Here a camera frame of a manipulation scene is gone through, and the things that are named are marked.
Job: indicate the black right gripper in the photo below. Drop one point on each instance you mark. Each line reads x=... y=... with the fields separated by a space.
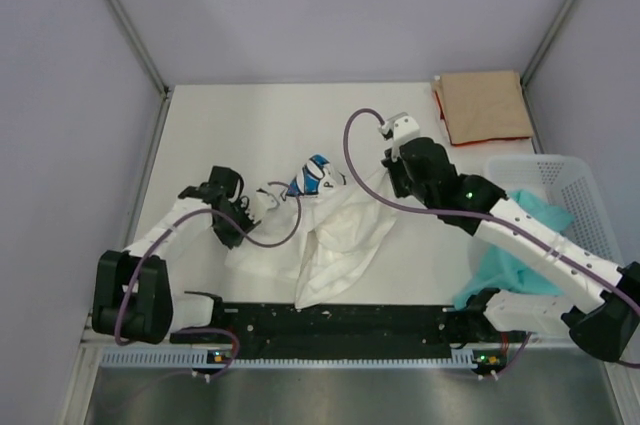
x=393 y=168

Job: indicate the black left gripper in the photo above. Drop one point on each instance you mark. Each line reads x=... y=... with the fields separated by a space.
x=243 y=207

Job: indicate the white printed t shirt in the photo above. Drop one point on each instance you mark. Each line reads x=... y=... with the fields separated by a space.
x=332 y=229

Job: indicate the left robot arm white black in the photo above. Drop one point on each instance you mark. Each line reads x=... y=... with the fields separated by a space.
x=134 y=297

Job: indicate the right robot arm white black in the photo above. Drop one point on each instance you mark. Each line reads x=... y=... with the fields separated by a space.
x=604 y=314

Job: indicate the folded red t shirt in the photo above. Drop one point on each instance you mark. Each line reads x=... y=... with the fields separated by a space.
x=440 y=116

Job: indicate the folded tan t shirt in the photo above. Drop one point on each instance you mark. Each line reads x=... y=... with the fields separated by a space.
x=482 y=105

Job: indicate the teal t shirt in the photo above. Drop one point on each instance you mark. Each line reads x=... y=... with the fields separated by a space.
x=500 y=269

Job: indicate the white plastic basket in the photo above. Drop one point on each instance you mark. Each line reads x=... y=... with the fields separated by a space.
x=565 y=175

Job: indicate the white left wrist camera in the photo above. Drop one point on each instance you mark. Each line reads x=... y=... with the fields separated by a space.
x=264 y=200

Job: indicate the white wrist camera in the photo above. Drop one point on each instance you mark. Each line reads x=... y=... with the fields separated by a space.
x=264 y=200
x=399 y=129

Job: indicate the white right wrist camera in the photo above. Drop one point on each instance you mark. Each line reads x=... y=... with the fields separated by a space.
x=399 y=129

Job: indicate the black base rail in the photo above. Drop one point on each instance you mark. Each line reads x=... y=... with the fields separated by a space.
x=340 y=331

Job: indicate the perforated white cable duct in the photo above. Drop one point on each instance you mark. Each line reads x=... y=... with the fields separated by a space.
x=173 y=358

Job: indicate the left aluminium frame post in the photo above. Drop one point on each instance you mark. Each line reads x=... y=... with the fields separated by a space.
x=137 y=46

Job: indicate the aluminium frame post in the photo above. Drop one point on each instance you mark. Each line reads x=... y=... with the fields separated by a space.
x=137 y=46
x=551 y=34

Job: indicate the right aluminium frame post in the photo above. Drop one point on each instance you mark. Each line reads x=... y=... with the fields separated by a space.
x=551 y=34

